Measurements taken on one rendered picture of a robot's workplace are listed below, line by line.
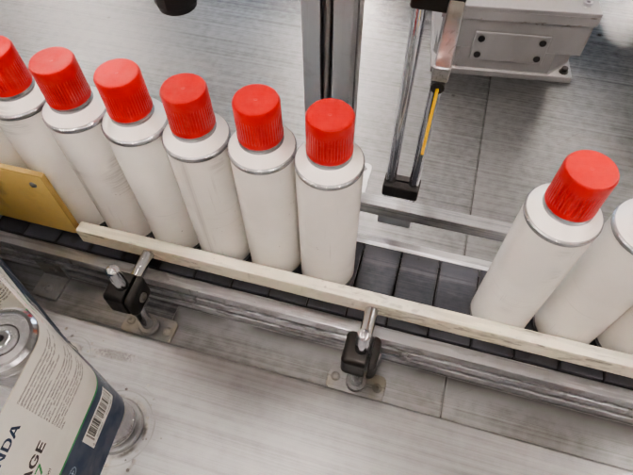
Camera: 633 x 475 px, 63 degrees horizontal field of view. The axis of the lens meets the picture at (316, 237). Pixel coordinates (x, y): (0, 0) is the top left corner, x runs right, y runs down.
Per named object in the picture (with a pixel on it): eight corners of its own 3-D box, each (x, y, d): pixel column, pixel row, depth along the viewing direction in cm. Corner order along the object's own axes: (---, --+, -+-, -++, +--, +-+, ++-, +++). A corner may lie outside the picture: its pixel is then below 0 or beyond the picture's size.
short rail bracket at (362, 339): (336, 393, 50) (340, 346, 40) (344, 364, 51) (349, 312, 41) (370, 402, 49) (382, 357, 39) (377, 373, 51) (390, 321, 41)
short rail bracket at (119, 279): (130, 335, 53) (86, 279, 43) (156, 284, 56) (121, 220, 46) (159, 344, 52) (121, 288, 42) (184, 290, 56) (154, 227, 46)
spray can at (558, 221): (465, 332, 48) (546, 191, 30) (472, 283, 50) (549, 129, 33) (524, 346, 47) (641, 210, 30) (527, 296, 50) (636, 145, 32)
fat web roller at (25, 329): (77, 446, 42) (-66, 367, 27) (105, 392, 45) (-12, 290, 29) (128, 462, 42) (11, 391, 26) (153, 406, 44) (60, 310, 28)
